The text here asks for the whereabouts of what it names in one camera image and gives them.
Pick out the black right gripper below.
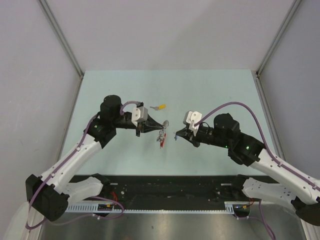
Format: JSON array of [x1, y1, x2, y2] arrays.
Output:
[[176, 123, 230, 149]]

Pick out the red handled key organizer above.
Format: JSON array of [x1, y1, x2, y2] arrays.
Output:
[[156, 120, 170, 149]]

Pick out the yellow tagged key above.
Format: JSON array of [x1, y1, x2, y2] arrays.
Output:
[[150, 104, 166, 111]]

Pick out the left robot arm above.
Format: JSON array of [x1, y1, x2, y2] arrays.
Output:
[[25, 95, 165, 222]]

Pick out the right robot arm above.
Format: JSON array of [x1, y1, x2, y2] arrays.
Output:
[[176, 111, 320, 226]]

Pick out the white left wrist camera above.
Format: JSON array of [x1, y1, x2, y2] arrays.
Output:
[[131, 102, 148, 127]]

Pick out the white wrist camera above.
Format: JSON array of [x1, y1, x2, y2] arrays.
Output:
[[183, 111, 202, 136], [131, 102, 148, 127]]

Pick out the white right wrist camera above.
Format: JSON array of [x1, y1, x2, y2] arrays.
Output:
[[183, 111, 202, 136]]

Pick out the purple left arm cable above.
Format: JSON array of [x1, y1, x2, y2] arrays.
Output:
[[24, 100, 143, 230]]

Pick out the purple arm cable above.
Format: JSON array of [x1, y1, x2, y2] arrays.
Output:
[[194, 101, 320, 191], [24, 100, 143, 230]]

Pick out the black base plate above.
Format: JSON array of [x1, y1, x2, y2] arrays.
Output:
[[69, 174, 261, 205]]

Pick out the right aluminium frame post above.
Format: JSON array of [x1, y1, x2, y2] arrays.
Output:
[[254, 0, 303, 76]]

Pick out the aluminium frame post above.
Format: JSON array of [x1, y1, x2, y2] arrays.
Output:
[[254, 0, 303, 76], [37, 0, 84, 79]]

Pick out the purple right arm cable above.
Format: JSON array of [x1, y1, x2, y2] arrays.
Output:
[[194, 101, 320, 191]]

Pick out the grey slotted cable duct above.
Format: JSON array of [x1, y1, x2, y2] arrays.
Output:
[[66, 201, 251, 216]]

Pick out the left aluminium frame post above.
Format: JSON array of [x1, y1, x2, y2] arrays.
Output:
[[37, 0, 84, 79]]

